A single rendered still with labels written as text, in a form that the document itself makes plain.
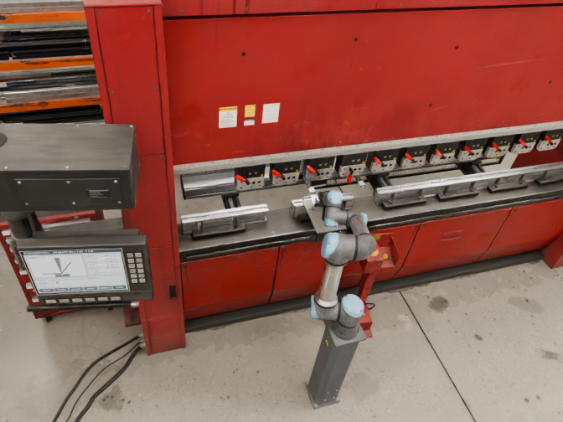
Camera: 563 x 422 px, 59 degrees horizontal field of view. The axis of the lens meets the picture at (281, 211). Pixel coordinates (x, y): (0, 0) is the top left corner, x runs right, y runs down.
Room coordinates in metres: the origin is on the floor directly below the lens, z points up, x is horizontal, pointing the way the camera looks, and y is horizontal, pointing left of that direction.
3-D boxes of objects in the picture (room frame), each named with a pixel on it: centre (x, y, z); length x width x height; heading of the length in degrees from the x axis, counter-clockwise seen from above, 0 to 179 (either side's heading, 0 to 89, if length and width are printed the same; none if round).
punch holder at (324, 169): (2.19, -0.17, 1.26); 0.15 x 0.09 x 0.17; 113
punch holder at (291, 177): (2.11, 0.02, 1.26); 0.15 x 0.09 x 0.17; 113
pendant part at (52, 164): (1.25, 0.78, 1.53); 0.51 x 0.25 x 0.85; 103
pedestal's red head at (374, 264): (2.05, -0.62, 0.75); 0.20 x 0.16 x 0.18; 106
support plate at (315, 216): (2.07, -0.25, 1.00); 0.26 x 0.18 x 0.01; 23
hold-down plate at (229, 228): (1.92, 0.34, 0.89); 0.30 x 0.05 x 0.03; 113
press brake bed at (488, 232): (2.41, -0.81, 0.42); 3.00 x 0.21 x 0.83; 113
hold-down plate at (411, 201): (2.38, -0.77, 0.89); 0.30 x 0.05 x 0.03; 113
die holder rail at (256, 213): (1.99, 0.32, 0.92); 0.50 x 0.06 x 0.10; 113
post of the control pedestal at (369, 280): (2.05, -0.62, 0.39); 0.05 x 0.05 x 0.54; 16
